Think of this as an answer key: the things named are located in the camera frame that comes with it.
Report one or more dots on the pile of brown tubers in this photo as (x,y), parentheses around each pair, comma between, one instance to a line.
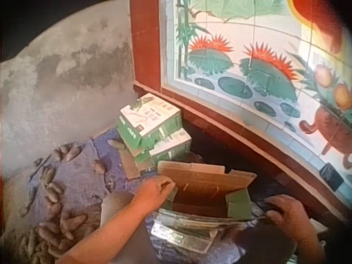
(55,225)

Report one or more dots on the person's left fingers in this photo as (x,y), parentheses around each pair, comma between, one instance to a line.
(166,184)

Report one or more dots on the brown cardboard piece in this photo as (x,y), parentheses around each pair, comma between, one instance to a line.
(129,163)

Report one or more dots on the blue cloth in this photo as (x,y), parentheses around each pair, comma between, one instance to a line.
(82,176)

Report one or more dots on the brown cardboard carton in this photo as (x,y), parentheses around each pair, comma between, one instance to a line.
(203,184)

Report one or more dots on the person's left hand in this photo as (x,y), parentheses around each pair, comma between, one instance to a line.
(152,191)

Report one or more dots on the person's right hand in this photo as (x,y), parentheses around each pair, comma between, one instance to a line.
(291,213)

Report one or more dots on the small black box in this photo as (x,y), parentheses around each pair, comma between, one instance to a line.
(331,176)

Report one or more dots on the green white printed carton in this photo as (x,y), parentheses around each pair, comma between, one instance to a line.
(149,118)
(170,148)

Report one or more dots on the person's right fingers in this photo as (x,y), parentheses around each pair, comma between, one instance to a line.
(272,209)

